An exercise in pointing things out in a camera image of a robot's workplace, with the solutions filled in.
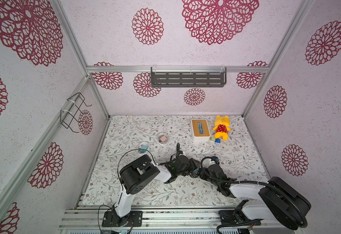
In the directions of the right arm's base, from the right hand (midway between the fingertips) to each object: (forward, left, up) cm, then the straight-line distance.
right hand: (197, 168), depth 90 cm
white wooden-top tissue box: (+30, -5, +1) cm, 31 cm away
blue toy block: (+23, -17, -2) cm, 29 cm away
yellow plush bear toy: (+34, -21, +5) cm, 40 cm away
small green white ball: (+24, -13, -2) cm, 27 cm away
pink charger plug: (+21, +22, +2) cm, 31 cm away
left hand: (+2, -1, +1) cm, 2 cm away
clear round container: (+18, +37, 0) cm, 41 cm away
